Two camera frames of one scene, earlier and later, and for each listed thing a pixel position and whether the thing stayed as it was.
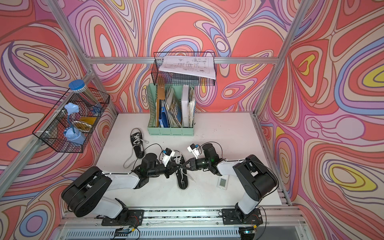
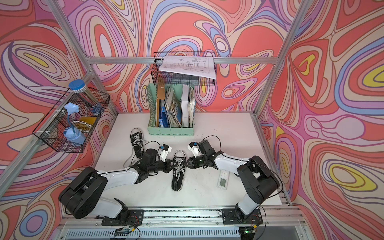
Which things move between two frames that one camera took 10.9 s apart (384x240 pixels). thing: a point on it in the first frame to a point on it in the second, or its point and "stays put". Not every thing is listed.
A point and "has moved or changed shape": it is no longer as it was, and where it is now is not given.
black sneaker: x=137 y=141 stays put
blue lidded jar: x=79 y=86 stays put
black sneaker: x=181 y=175 has moved or changed shape
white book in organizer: x=185 y=106 stays put
